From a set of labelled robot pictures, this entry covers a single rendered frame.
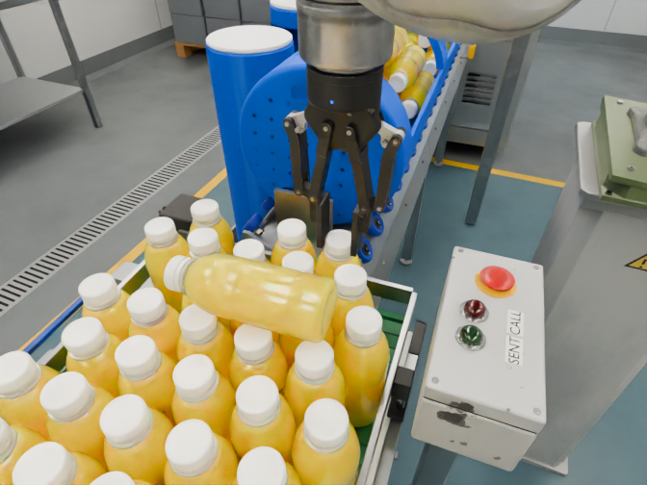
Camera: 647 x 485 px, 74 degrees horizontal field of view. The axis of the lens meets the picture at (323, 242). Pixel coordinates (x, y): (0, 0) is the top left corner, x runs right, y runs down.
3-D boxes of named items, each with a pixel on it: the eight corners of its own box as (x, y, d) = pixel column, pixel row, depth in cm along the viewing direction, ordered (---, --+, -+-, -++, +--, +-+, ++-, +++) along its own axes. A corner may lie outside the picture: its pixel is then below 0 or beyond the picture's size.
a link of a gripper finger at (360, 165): (351, 112, 47) (364, 112, 46) (367, 199, 53) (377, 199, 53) (340, 127, 44) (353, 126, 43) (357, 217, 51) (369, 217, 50)
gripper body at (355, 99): (397, 53, 43) (388, 139, 49) (318, 44, 45) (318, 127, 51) (377, 79, 38) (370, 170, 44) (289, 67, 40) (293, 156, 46)
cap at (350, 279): (372, 282, 53) (373, 271, 51) (354, 301, 50) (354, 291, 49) (346, 268, 54) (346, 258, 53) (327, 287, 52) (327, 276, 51)
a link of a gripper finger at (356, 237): (359, 198, 53) (365, 199, 53) (356, 242, 58) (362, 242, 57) (351, 212, 51) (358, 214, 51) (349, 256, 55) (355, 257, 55)
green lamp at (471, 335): (482, 333, 42) (485, 325, 41) (480, 350, 40) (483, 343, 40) (459, 326, 43) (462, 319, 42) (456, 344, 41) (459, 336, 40)
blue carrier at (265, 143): (454, 76, 138) (479, -27, 119) (388, 243, 76) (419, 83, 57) (369, 62, 145) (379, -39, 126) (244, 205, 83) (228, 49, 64)
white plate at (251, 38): (238, 56, 125) (238, 60, 125) (309, 37, 139) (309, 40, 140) (189, 36, 140) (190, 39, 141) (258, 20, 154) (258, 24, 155)
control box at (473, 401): (518, 320, 56) (544, 263, 49) (512, 473, 42) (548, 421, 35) (440, 300, 59) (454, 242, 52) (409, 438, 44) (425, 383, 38)
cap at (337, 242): (322, 241, 59) (322, 230, 57) (349, 237, 59) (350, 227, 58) (327, 260, 56) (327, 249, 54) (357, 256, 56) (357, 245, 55)
